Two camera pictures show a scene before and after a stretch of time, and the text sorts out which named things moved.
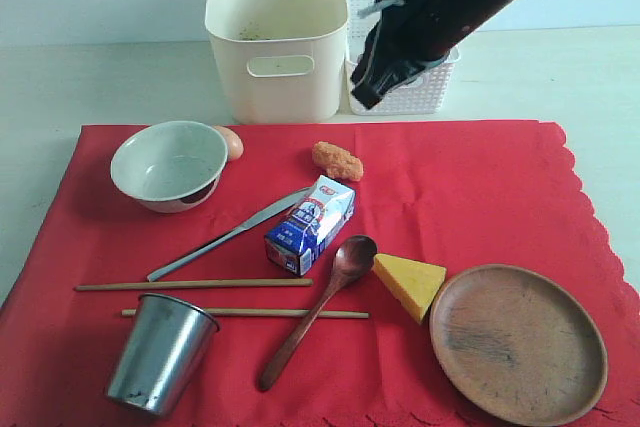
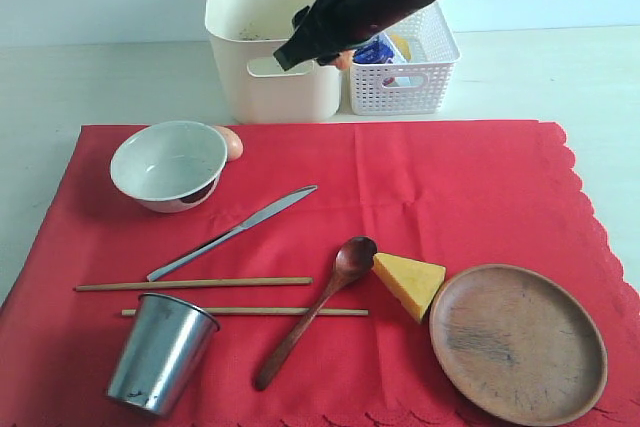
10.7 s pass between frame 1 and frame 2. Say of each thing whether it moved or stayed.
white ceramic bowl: stayed
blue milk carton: moved
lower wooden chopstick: stayed
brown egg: stayed
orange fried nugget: moved
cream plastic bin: stayed
